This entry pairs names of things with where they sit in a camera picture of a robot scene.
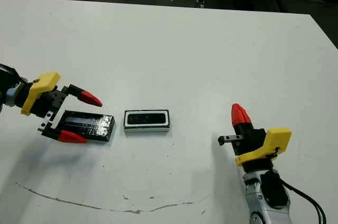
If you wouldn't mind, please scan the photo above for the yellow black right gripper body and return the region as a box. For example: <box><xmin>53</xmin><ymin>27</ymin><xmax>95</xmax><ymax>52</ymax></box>
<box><xmin>218</xmin><ymin>128</ymin><xmax>293</xmax><ymax>172</ymax></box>

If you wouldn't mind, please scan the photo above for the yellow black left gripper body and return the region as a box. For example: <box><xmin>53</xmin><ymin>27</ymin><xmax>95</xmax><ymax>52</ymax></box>
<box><xmin>21</xmin><ymin>71</ymin><xmax>73</xmax><ymax>132</ymax></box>

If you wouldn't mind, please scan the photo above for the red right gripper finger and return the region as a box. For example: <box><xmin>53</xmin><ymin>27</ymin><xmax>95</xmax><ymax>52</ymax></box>
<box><xmin>231</xmin><ymin>103</ymin><xmax>245</xmax><ymax>136</ymax></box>
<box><xmin>241</xmin><ymin>106</ymin><xmax>256</xmax><ymax>136</ymax></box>

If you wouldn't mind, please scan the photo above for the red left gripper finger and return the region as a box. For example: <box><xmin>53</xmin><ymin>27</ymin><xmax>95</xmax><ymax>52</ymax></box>
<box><xmin>68</xmin><ymin>84</ymin><xmax>103</xmax><ymax>108</ymax></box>
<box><xmin>42</xmin><ymin>126</ymin><xmax>88</xmax><ymax>144</ymax></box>

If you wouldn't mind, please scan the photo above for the black taped box lid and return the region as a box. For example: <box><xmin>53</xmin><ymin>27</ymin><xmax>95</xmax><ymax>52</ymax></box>
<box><xmin>54</xmin><ymin>109</ymin><xmax>116</xmax><ymax>145</ymax></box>

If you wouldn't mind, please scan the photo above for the slim black camera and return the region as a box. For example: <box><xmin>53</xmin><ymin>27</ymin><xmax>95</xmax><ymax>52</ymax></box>
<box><xmin>127</xmin><ymin>113</ymin><xmax>166</xmax><ymax>125</ymax></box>

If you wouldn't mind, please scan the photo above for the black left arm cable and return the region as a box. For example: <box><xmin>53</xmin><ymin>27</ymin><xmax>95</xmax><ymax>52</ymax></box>
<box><xmin>0</xmin><ymin>62</ymin><xmax>21</xmax><ymax>79</ymax></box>

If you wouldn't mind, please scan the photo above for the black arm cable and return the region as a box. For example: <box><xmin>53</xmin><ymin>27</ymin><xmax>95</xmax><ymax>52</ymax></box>
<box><xmin>0</xmin><ymin>62</ymin><xmax>21</xmax><ymax>79</ymax></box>
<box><xmin>277</xmin><ymin>178</ymin><xmax>328</xmax><ymax>224</ymax></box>

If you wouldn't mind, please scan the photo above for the white camera box base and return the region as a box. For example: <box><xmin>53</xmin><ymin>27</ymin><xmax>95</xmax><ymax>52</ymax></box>
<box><xmin>123</xmin><ymin>109</ymin><xmax>170</xmax><ymax>133</ymax></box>

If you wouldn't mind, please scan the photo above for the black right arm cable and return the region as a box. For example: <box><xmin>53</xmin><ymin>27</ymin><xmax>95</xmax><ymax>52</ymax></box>
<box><xmin>277</xmin><ymin>178</ymin><xmax>328</xmax><ymax>224</ymax></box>

